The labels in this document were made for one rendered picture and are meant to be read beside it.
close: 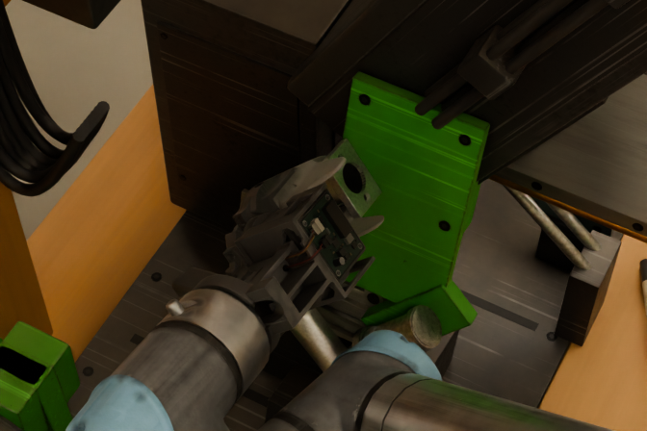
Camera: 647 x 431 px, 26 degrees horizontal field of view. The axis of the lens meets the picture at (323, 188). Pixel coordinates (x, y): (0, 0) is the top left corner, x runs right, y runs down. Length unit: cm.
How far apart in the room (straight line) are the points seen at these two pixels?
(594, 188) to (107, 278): 53
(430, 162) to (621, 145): 22
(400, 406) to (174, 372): 15
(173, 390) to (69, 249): 62
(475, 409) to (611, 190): 40
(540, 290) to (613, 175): 23
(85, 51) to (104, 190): 136
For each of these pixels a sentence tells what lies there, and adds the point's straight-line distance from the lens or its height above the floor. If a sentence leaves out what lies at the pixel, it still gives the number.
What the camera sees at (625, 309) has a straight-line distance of 145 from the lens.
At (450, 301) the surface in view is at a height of 110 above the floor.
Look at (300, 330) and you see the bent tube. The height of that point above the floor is 104.
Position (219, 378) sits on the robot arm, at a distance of 92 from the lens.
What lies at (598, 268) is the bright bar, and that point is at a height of 101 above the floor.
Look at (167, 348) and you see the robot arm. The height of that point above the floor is 131.
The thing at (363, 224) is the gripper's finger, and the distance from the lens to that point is 110.
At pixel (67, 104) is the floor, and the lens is 280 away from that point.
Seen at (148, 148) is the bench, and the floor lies 88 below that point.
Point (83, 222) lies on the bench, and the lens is 152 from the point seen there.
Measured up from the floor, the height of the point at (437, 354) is 97.
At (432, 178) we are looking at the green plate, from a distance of 112.
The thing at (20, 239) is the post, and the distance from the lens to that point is 130.
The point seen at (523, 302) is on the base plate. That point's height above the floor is 90.
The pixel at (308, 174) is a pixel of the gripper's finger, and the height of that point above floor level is 123.
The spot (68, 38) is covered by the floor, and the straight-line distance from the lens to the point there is 292.
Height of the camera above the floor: 210
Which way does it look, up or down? 53 degrees down
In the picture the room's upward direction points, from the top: straight up
